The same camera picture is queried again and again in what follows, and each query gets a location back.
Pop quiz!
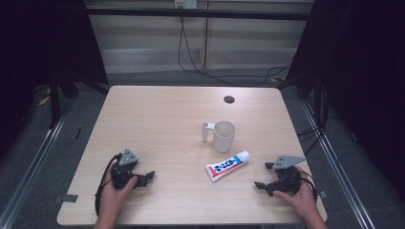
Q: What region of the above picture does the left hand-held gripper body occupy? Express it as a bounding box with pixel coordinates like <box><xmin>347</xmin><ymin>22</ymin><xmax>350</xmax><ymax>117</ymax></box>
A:
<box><xmin>110</xmin><ymin>148</ymin><xmax>141</xmax><ymax>191</ymax></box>

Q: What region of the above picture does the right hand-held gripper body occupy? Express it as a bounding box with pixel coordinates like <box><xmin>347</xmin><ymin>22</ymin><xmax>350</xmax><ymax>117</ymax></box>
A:
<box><xmin>266</xmin><ymin>155</ymin><xmax>308</xmax><ymax>198</ymax></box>

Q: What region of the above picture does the person's right hand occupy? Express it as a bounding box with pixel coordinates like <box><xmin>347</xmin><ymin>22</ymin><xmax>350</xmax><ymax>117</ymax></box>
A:
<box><xmin>272</xmin><ymin>164</ymin><xmax>317</xmax><ymax>220</ymax></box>

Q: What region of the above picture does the person's left hand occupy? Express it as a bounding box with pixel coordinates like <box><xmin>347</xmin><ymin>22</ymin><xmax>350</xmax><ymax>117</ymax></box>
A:
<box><xmin>98</xmin><ymin>159</ymin><xmax>139</xmax><ymax>214</ymax></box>

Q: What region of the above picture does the white toothpaste tube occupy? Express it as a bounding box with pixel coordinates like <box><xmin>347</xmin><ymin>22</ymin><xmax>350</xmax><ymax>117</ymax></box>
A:
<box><xmin>204</xmin><ymin>150</ymin><xmax>251</xmax><ymax>184</ymax></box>

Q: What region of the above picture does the grey tape strip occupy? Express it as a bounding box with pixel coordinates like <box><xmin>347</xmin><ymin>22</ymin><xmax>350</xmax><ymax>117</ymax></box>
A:
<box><xmin>53</xmin><ymin>193</ymin><xmax>79</xmax><ymax>205</ymax></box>

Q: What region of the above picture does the yellow floor tape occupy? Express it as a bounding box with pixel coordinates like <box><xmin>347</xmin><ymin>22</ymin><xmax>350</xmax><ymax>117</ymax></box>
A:
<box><xmin>36</xmin><ymin>89</ymin><xmax>52</xmax><ymax>107</ymax></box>

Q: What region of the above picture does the dark curtain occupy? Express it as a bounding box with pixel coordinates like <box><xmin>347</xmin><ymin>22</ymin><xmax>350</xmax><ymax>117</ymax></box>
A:
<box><xmin>276</xmin><ymin>0</ymin><xmax>405</xmax><ymax>201</ymax></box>
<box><xmin>0</xmin><ymin>0</ymin><xmax>110</xmax><ymax>154</ymax></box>

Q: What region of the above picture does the black horizontal metal bar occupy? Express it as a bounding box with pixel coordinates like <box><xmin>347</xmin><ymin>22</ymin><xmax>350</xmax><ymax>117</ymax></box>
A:
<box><xmin>85</xmin><ymin>7</ymin><xmax>314</xmax><ymax>22</ymax></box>

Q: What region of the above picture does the right hand-held gripper black cable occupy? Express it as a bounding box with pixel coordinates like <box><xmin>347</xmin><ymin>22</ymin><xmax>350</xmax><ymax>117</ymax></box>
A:
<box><xmin>298</xmin><ymin>171</ymin><xmax>318</xmax><ymax>202</ymax></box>

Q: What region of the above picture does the hand-held gripper black cable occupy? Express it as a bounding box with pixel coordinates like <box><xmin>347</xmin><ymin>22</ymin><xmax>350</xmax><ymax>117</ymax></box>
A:
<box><xmin>298</xmin><ymin>171</ymin><xmax>318</xmax><ymax>202</ymax></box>
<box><xmin>94</xmin><ymin>152</ymin><xmax>124</xmax><ymax>218</ymax></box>

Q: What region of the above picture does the left hand-held gripper black cable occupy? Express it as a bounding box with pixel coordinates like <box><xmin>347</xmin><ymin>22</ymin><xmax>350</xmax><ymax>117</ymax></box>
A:
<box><xmin>94</xmin><ymin>152</ymin><xmax>124</xmax><ymax>218</ymax></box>

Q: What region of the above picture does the bundle of black floor cables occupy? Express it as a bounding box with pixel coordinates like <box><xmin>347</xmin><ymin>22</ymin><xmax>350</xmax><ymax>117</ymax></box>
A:
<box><xmin>296</xmin><ymin>84</ymin><xmax>329</xmax><ymax>156</ymax></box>

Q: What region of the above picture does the white cup with handle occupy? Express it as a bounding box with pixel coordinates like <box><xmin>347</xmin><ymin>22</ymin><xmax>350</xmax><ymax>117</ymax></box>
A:
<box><xmin>201</xmin><ymin>120</ymin><xmax>238</xmax><ymax>153</ymax></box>

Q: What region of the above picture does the metal floor rail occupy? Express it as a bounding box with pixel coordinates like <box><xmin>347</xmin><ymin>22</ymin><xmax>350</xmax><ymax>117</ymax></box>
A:
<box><xmin>0</xmin><ymin>98</ymin><xmax>77</xmax><ymax>229</ymax></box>
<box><xmin>300</xmin><ymin>99</ymin><xmax>378</xmax><ymax>229</ymax></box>

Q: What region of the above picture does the black wall cable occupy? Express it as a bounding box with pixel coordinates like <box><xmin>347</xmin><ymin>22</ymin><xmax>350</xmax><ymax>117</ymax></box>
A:
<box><xmin>177</xmin><ymin>15</ymin><xmax>292</xmax><ymax>88</ymax></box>

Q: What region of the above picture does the white wall socket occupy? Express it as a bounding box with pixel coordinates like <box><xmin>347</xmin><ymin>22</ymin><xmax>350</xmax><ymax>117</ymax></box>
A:
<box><xmin>174</xmin><ymin>0</ymin><xmax>199</xmax><ymax>10</ymax></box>

